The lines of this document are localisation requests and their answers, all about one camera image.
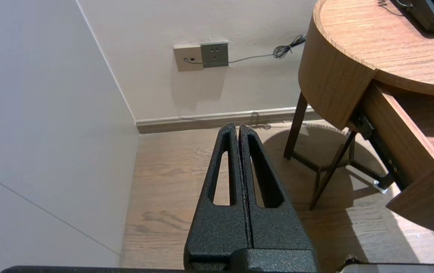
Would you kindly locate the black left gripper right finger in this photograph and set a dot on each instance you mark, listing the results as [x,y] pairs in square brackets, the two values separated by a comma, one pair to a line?
[281,231]

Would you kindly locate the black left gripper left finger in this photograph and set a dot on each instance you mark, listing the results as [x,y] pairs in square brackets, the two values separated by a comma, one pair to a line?
[216,235]

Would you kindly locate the curved wooden table drawer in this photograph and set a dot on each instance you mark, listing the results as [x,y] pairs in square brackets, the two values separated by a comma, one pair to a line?
[398,136]

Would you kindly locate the round wooden side table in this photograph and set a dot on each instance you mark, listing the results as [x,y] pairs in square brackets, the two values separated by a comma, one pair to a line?
[330,68]

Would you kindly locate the black and white desk telephone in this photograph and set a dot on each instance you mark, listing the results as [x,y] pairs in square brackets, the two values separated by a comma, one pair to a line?
[427,21]

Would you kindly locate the wall skirting board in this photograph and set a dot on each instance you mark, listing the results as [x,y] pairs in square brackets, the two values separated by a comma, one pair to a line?
[201,120]

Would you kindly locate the dark grey wall socket plate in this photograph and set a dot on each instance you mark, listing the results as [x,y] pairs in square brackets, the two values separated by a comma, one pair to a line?
[214,54]

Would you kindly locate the beige wall socket plate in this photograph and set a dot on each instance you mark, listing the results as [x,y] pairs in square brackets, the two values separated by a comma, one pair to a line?
[182,57]

